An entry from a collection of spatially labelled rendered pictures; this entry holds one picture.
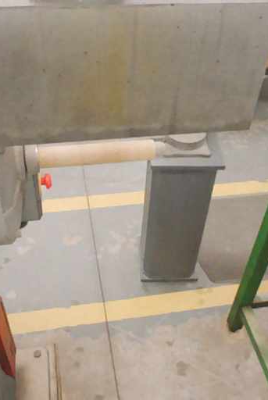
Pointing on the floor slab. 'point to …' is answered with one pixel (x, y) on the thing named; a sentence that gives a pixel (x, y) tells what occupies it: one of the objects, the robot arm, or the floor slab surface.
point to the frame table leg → (259, 254)
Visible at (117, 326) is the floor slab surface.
